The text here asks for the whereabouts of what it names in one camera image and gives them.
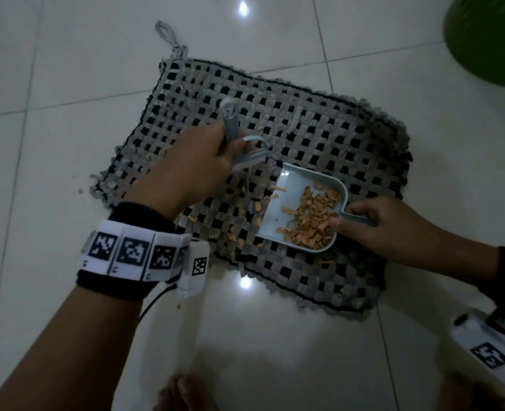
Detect person's right hand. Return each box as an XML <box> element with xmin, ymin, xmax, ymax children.
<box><xmin>329</xmin><ymin>197</ymin><xmax>450</xmax><ymax>274</ymax></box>

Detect person's left hand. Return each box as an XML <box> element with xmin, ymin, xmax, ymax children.
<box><xmin>124</xmin><ymin>122</ymin><xmax>254</xmax><ymax>219</ymax></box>

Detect small grey hand brush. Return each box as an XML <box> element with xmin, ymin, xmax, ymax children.
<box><xmin>219</xmin><ymin>97</ymin><xmax>272</xmax><ymax>174</ymax></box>

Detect small light blue dustpan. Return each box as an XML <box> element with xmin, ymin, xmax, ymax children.
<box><xmin>257</xmin><ymin>162</ymin><xmax>375</xmax><ymax>253</ymax></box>

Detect person's right forearm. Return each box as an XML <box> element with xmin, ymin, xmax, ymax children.
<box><xmin>445</xmin><ymin>239</ymin><xmax>502</xmax><ymax>289</ymax></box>

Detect person's left forearm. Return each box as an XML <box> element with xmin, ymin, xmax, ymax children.
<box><xmin>0</xmin><ymin>286</ymin><xmax>145</xmax><ymax>411</ymax></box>

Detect pile of orange shavings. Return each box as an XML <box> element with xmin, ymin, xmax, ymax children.
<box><xmin>276</xmin><ymin>184</ymin><xmax>344</xmax><ymax>251</ymax></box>

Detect scattered orange shavings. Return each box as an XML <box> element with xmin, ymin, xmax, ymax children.
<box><xmin>187</xmin><ymin>184</ymin><xmax>288</xmax><ymax>249</ymax></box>

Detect grey and black woven mat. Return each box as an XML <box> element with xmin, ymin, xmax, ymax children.
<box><xmin>90</xmin><ymin>20</ymin><xmax>413</xmax><ymax>323</ymax></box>

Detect white marker tile wristband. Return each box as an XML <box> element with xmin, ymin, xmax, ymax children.
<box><xmin>78</xmin><ymin>219</ymin><xmax>192</xmax><ymax>281</ymax></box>

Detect person's left foot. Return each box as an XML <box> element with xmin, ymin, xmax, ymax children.
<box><xmin>153</xmin><ymin>372</ymin><xmax>220</xmax><ymax>411</ymax></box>

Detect green round container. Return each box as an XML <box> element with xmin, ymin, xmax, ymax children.
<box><xmin>444</xmin><ymin>0</ymin><xmax>505</xmax><ymax>90</ymax></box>

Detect black cable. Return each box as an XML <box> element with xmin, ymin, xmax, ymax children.
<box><xmin>139</xmin><ymin>281</ymin><xmax>179</xmax><ymax>327</ymax></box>

